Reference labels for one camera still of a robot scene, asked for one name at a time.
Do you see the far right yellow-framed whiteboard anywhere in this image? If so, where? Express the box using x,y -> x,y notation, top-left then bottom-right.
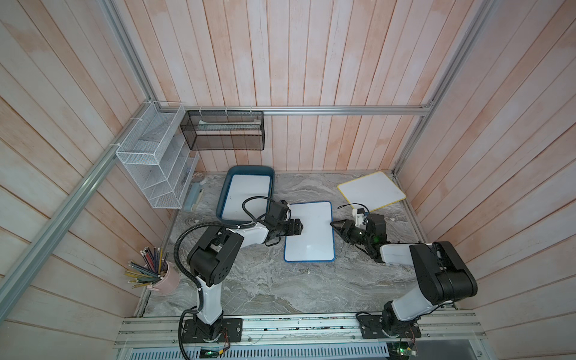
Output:
337,171 -> 407,212

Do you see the pencil cup with pencils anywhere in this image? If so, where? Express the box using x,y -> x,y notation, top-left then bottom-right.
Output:
124,247 -> 180,296

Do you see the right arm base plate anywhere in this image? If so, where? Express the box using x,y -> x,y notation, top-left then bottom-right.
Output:
355,310 -> 422,339

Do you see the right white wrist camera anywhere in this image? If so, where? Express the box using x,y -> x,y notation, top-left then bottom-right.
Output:
352,208 -> 369,228

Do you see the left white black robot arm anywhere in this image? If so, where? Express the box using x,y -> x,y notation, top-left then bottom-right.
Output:
179,196 -> 304,326

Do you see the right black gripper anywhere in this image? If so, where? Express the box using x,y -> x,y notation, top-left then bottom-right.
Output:
329,219 -> 372,248

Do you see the white wire mesh shelf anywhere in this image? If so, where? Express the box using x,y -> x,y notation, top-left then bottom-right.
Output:
116,101 -> 200,209

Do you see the aluminium mounting rail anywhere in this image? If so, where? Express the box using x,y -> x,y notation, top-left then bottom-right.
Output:
113,307 -> 496,359

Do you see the teal plastic storage box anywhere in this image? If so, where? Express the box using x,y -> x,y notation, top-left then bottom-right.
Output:
216,165 -> 275,225

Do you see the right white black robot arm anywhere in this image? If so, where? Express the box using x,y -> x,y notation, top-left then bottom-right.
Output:
330,214 -> 478,337

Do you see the black mesh basket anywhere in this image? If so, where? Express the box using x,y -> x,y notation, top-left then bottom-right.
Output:
180,110 -> 266,151

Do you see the blue-framed whiteboard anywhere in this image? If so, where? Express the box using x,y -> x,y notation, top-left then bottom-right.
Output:
283,201 -> 335,263
219,174 -> 272,223

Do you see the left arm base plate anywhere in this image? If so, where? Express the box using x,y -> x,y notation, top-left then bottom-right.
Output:
179,317 -> 243,344

